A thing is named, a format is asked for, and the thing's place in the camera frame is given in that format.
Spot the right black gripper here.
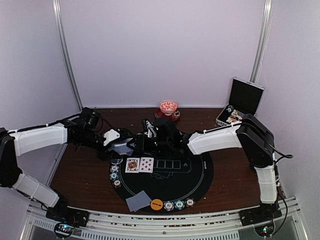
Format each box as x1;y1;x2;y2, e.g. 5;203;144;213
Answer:
127;133;172;155

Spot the grey card deck box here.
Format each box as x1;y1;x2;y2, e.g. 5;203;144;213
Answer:
108;139;135;156

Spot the aluminium poker case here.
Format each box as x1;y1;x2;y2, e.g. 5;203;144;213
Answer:
215;77;265;127

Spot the playing card deck in case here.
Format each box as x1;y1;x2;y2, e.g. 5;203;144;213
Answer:
231;109;244;121

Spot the clear dealer button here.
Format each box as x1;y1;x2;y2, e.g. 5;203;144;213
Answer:
110;157;123;165

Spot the round black poker mat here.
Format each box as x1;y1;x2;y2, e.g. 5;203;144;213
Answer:
115;149;214;203

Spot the right aluminium frame post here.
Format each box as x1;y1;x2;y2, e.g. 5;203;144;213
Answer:
249;0;273;84

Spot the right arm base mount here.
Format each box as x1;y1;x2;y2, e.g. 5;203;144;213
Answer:
238;200;282;238

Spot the left aluminium frame post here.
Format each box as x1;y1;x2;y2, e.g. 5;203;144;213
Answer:
52;0;83;111

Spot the eight of diamonds card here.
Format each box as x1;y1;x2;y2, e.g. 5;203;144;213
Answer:
139;157;154;173

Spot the aluminium frame post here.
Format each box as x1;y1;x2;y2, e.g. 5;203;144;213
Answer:
52;0;83;111
249;0;273;84

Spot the green chip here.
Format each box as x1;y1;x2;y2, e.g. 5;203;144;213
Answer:
109;172;119;182
174;200;185;211

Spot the blue white chip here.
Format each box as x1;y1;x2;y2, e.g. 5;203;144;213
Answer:
110;165;119;173
163;201;175;212

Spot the jack of hearts card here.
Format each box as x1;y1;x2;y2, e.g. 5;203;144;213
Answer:
125;157;140;173

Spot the card dealt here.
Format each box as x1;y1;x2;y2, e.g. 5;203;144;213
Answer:
126;192;153;212

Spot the red patterned bowl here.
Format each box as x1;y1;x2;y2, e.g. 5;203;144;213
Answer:
159;100;178;116

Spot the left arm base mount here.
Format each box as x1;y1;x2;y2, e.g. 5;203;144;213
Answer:
41;196;90;240

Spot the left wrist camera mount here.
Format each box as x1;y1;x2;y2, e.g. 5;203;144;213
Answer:
102;129;121;146

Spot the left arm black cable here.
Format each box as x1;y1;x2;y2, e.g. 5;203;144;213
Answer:
4;112;131;141

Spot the chip roll in case left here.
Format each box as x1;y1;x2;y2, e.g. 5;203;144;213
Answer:
225;105;234;113

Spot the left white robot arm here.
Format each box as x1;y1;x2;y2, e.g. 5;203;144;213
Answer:
0;107;135;222

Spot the red floral saucer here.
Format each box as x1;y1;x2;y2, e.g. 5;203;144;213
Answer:
154;108;181;122

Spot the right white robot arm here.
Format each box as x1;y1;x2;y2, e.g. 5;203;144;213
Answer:
134;113;278;221

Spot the orange big blind button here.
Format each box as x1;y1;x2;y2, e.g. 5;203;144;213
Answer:
150;198;164;211

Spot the orange chip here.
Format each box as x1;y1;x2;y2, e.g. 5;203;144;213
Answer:
112;179;122;189
184;198;196;208

